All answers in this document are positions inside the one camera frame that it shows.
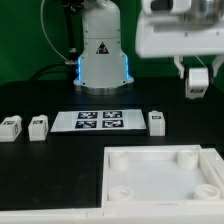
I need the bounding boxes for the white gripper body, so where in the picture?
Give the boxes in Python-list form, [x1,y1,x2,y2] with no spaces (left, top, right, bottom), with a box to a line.
[135,0,224,58]

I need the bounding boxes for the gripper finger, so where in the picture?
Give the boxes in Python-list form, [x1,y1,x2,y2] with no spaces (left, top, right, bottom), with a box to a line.
[174,56,184,79]
[209,55,224,82]

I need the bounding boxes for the white square tabletop part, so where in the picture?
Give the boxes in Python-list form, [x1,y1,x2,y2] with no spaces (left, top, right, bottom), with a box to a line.
[101,145,224,208]

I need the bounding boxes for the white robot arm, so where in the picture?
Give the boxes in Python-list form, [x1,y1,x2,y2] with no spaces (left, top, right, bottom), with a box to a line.
[74,0,224,99]

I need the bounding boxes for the marker sheet with tags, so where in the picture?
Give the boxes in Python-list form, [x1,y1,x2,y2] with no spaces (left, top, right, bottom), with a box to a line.
[51,109,146,132]

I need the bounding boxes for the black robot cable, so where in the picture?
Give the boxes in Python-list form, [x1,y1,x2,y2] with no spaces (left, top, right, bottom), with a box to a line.
[30,0,84,82]

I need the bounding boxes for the white right obstacle bracket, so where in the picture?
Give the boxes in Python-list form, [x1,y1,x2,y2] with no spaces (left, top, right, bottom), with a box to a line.
[199,148,224,188]

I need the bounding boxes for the thin white cable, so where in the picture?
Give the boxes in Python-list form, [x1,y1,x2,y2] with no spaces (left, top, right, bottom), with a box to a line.
[39,0,69,62]

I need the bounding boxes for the white front rail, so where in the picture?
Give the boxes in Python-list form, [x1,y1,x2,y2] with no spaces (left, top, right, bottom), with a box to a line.
[0,205,224,224]

